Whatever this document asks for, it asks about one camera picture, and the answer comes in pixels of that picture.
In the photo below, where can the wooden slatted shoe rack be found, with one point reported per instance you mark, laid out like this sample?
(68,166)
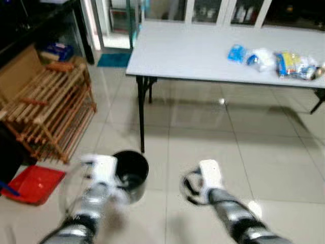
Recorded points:
(61,66)

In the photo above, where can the black plastic rubbish bin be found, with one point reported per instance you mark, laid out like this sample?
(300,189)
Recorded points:
(133,170)

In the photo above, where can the yellow blue snack bag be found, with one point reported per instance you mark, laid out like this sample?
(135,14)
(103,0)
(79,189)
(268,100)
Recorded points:
(294,65)

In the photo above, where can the red plastic dustpan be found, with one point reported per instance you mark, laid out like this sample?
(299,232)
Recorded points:
(35,183)

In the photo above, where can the black bag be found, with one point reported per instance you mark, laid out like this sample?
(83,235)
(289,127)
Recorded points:
(9,152)

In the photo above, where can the white folding table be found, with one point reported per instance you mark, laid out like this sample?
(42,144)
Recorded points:
(177,48)

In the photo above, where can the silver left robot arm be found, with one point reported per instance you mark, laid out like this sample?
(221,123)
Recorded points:
(91,203)

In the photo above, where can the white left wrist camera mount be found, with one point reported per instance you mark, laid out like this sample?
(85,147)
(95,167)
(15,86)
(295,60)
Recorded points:
(103,169)

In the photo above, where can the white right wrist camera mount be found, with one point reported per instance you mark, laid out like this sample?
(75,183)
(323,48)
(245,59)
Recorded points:
(210,174)

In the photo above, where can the blue printed package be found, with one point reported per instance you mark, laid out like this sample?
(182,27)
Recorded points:
(58,51)

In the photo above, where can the teal door mat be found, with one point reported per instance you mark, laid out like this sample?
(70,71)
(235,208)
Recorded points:
(114,60)

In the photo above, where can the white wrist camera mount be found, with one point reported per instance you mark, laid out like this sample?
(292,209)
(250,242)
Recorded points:
(210,174)
(103,169)

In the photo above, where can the black shelf unit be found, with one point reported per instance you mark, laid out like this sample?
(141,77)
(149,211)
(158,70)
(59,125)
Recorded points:
(30,28)

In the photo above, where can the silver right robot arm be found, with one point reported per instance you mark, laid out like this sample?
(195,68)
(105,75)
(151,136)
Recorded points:
(238,213)

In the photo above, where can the brown cardboard sheet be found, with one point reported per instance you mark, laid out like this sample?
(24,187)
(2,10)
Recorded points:
(18,73)

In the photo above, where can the white glass door cabinet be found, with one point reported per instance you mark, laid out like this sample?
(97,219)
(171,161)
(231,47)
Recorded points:
(190,10)

